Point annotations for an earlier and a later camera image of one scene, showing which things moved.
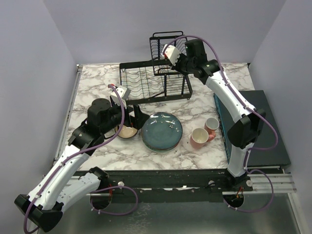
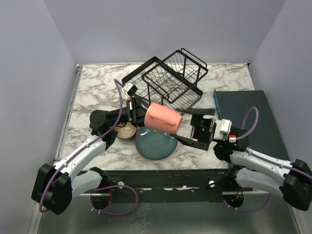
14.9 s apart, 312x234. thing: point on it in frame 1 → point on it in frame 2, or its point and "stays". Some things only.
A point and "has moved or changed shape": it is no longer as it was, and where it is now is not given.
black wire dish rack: x=154 y=79 has moved or changed shape
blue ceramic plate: x=162 y=130 → x=154 y=145
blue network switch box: x=275 y=157 stays
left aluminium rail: x=64 y=132 stays
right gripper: x=175 y=67 → x=203 y=129
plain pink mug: x=199 y=137 has moved or changed shape
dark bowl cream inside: x=126 y=132 stays
